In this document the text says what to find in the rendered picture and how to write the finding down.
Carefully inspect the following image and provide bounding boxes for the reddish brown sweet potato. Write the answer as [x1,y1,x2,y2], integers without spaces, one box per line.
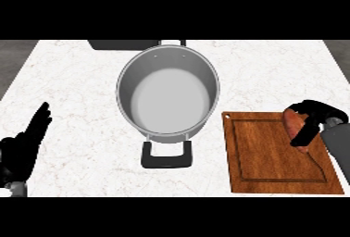
[282,107,310,155]

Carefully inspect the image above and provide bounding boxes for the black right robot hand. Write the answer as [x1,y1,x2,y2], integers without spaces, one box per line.
[285,99,350,148]

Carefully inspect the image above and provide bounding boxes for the grey metal pot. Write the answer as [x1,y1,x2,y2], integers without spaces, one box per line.
[116,40,222,169]

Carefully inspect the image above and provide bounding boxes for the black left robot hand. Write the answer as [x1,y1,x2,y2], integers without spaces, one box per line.
[0,102,54,188]

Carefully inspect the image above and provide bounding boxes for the dark grey appliance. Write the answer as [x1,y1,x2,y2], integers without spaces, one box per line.
[87,40,161,51]

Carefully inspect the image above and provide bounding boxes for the brown wooden cutting board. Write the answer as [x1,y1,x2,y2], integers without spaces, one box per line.
[220,111,346,195]

